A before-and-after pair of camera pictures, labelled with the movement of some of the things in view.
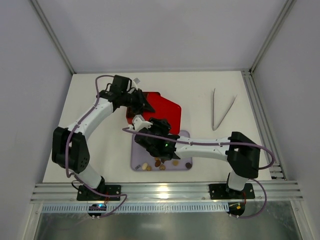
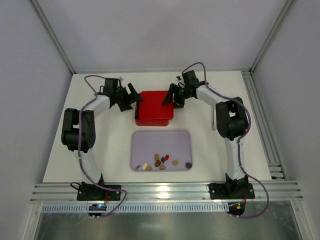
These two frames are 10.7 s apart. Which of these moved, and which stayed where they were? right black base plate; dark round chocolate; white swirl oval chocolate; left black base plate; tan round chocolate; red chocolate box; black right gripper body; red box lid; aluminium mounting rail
Moved: black right gripper body; red box lid; red chocolate box
Stayed: aluminium mounting rail; dark round chocolate; left black base plate; right black base plate; tan round chocolate; white swirl oval chocolate
